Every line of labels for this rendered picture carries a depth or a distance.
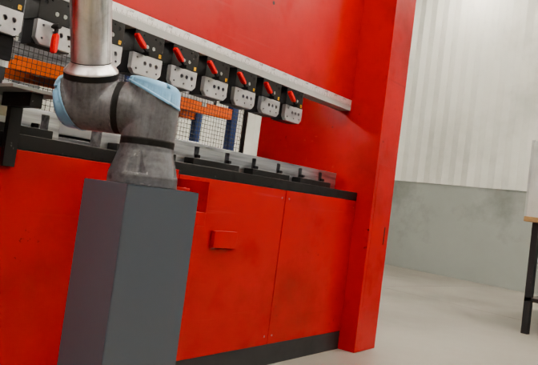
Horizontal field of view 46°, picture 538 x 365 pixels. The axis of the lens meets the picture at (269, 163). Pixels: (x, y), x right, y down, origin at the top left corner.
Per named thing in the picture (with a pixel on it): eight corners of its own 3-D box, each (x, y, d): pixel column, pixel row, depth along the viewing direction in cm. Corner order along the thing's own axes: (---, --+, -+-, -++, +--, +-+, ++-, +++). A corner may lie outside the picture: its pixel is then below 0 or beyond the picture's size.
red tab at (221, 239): (213, 247, 258) (214, 230, 259) (209, 247, 259) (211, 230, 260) (235, 248, 270) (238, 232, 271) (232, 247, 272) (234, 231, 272)
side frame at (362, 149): (354, 353, 347) (404, -55, 359) (234, 318, 397) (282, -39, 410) (375, 347, 367) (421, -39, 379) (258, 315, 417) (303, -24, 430)
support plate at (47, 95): (12, 86, 171) (13, 82, 171) (-38, 86, 186) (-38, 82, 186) (68, 99, 185) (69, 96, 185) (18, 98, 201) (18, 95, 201)
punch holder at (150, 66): (130, 71, 233) (136, 27, 234) (114, 72, 238) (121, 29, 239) (159, 81, 245) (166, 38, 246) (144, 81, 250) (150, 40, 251)
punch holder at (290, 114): (283, 119, 313) (288, 86, 314) (270, 118, 318) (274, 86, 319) (300, 124, 325) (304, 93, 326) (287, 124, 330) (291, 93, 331)
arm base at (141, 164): (190, 191, 137) (196, 146, 138) (130, 184, 127) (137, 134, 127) (151, 186, 148) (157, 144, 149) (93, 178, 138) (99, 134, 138)
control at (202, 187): (161, 223, 198) (169, 166, 199) (127, 217, 207) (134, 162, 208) (204, 226, 214) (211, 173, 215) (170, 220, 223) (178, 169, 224)
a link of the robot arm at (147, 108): (168, 141, 132) (177, 77, 132) (106, 133, 133) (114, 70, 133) (181, 146, 143) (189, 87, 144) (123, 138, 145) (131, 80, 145)
